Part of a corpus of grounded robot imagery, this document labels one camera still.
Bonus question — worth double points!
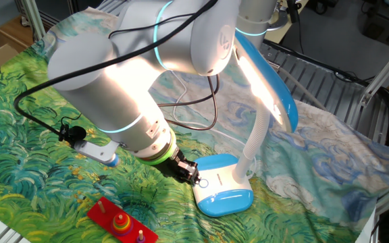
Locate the blue and white desk lamp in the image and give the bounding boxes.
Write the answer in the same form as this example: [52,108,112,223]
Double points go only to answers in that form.
[187,29,299,218]

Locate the painted landscape tablecloth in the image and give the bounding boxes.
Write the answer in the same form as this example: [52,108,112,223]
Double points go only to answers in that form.
[0,6,389,243]

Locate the rainbow ring stack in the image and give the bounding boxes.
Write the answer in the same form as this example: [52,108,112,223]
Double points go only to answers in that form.
[110,214,134,237]

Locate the red peg board toy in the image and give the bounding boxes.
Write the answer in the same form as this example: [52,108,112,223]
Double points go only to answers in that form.
[86,196,159,243]

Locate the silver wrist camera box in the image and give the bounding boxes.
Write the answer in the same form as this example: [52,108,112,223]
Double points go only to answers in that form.
[72,138,120,169]

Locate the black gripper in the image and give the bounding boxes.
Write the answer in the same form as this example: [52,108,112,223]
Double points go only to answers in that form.
[160,148,201,186]

